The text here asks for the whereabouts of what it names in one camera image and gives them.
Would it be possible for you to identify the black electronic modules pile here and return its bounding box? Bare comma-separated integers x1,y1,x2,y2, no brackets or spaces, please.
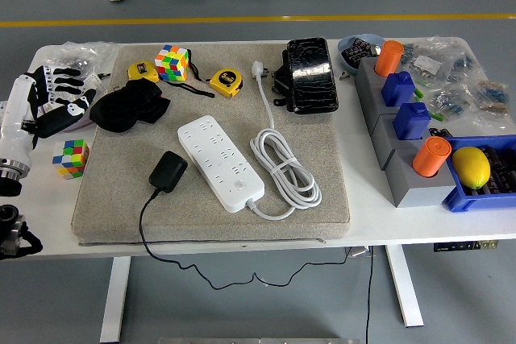
342,37,383,69

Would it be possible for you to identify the grey holder block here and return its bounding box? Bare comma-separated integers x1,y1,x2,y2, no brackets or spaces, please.
353,56,404,135
385,146,460,209
369,112,435,172

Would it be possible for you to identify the black cloth pouch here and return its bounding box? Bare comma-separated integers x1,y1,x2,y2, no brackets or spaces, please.
89,80,170,134

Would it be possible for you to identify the yellow lemon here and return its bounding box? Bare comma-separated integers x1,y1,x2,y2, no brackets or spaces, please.
451,146,492,190

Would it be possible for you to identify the black power adapter plug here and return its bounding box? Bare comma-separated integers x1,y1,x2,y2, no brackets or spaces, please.
148,150,189,194

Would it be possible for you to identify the grey-brown mat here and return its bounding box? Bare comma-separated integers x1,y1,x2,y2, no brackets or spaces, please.
71,42,351,245

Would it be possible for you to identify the black adapter cord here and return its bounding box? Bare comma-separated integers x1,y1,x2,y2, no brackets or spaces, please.
139,189,352,291

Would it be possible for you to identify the glossy black case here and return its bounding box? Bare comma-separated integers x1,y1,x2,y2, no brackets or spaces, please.
285,36,339,114

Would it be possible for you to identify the blue bowl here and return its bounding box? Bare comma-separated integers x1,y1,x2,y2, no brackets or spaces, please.
337,33,387,77

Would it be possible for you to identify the black table control panel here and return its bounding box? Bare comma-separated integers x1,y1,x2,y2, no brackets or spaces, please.
433,241,500,252

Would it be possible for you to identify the small yellow tape measure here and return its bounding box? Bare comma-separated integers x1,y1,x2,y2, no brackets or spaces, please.
127,60,161,84

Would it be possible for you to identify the white power strip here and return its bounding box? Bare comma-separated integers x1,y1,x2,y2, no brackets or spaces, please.
177,114,266,214

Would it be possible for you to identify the metal table bracket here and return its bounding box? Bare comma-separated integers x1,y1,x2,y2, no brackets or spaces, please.
346,246,374,259

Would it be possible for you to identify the black hanging cable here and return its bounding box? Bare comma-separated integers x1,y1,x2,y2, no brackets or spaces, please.
364,247,374,344

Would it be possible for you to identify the blue storage bin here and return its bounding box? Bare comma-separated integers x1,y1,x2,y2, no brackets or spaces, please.
441,134,516,214

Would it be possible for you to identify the clear bag with white label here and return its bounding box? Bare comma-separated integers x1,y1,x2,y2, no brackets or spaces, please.
405,37,481,83

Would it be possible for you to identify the black strapped pouch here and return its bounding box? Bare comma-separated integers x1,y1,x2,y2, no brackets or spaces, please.
270,49,295,111

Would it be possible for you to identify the blue block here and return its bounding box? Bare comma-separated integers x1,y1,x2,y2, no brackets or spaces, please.
393,102,431,142
381,70,416,107

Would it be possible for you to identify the orange cylinder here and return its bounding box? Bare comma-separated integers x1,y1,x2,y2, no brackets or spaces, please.
411,136,452,179
374,39,405,77

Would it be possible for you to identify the large colourful puzzle cube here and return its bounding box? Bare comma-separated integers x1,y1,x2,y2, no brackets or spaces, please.
154,44,190,82

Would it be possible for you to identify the small white socket panel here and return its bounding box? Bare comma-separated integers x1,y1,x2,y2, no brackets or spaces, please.
84,73,109,97

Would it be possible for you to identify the black wrist strap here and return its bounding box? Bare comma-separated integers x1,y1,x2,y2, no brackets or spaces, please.
163,48,216,99

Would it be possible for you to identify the white table leg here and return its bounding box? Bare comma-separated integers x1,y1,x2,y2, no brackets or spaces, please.
99,257,132,344
385,245,425,328

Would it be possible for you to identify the small colourful puzzle cube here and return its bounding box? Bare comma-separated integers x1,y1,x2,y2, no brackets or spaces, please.
52,139,90,180

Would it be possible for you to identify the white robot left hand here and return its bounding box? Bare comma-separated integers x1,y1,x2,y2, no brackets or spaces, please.
0,64,98,162

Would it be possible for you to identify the clear bag of resistors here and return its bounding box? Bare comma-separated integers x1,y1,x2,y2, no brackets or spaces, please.
427,77,516,131

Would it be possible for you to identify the dark capacitors pile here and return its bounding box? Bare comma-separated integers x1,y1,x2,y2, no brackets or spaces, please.
481,145,516,196

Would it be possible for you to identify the yellow tape measure 5m print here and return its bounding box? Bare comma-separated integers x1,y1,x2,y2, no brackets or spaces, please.
209,68,244,98

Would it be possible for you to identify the white power strip cable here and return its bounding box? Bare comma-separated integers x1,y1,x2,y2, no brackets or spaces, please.
243,60,323,222

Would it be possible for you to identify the clear bag of metal parts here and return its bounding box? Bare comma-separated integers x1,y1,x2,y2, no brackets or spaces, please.
40,40,120,79

